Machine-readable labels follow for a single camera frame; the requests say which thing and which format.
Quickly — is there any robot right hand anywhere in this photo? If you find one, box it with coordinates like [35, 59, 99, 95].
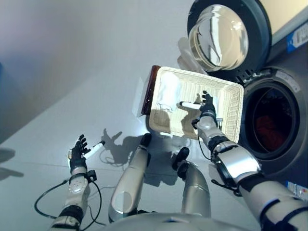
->
[176, 90, 217, 118]

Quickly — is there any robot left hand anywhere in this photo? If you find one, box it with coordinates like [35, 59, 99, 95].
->
[68, 134, 106, 175]

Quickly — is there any white cloth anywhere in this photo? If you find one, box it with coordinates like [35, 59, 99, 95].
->
[156, 73, 183, 114]

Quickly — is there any red cloth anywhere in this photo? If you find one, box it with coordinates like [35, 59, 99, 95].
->
[255, 115, 282, 151]

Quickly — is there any grey front-load washing machine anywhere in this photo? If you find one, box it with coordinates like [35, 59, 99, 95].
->
[237, 9, 308, 202]

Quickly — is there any cream woven laundry basket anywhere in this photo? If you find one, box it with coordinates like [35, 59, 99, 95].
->
[148, 66, 245, 142]

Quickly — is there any black robot right foot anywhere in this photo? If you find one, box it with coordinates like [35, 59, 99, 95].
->
[171, 147, 191, 178]

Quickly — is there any round glass washer door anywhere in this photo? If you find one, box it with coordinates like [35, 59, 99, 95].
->
[187, 0, 272, 81]

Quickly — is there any silver robot torso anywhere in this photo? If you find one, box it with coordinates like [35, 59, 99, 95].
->
[105, 211, 263, 231]

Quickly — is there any blue washer label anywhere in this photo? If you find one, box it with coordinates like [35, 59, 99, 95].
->
[286, 25, 308, 52]

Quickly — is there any white colourful washer sticker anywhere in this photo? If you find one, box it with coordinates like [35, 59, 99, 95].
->
[285, 180, 308, 200]

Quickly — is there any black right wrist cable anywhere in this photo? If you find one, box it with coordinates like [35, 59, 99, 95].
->
[197, 129, 241, 197]

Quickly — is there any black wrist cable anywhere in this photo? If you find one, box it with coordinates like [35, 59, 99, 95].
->
[197, 129, 241, 197]
[34, 179, 104, 227]

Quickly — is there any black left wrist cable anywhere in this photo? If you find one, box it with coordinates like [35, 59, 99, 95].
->
[34, 179, 104, 227]

